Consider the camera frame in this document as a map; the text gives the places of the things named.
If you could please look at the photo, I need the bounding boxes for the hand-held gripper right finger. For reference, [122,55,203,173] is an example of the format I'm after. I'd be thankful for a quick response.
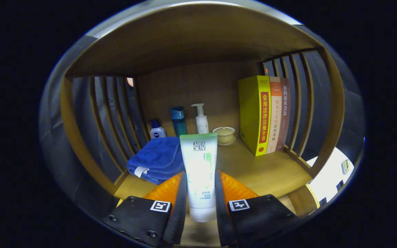
[215,170,303,248]

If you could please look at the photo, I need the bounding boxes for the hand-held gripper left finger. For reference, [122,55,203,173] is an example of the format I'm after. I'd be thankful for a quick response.
[101,172,188,248]

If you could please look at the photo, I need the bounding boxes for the green white cleanser tube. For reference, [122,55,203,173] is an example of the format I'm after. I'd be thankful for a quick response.
[180,133,218,223]

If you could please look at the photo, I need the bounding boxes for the wooden countertop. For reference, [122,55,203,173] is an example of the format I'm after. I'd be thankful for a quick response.
[114,137,314,247]

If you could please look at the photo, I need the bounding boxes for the white side cabinet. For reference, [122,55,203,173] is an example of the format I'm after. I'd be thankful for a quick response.
[305,147,355,204]

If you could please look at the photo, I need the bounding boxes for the wooden cabinet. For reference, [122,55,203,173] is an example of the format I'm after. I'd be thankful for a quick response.
[60,3,346,221]

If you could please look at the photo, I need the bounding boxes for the blue folded towel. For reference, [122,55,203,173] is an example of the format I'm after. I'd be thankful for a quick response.
[127,137,185,185]

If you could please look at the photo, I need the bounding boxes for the beige saucer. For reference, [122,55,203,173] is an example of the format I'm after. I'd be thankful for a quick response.
[217,136,237,146]

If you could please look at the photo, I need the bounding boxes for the beige lidded teacup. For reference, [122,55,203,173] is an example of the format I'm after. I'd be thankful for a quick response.
[213,127,236,144]

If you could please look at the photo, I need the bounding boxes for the small white blue-capped bottle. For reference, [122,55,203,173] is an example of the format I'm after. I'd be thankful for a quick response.
[150,120,167,139]

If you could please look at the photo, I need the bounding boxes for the teal cylindrical bottle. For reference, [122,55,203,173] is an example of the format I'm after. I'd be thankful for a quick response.
[170,107,187,137]

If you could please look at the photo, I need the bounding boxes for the white pump bottle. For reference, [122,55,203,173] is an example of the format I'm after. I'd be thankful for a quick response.
[191,103,209,134]

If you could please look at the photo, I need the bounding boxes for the thick yellow book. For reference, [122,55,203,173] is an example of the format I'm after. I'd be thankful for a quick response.
[238,75,272,157]

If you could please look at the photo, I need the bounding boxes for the orange and white book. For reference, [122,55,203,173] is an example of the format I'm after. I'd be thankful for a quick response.
[266,76,283,154]

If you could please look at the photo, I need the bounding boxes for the brown book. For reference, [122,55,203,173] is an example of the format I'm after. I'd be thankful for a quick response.
[276,77,291,151]

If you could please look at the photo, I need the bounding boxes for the black backdrop cloth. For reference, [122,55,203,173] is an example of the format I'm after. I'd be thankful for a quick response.
[39,34,366,214]

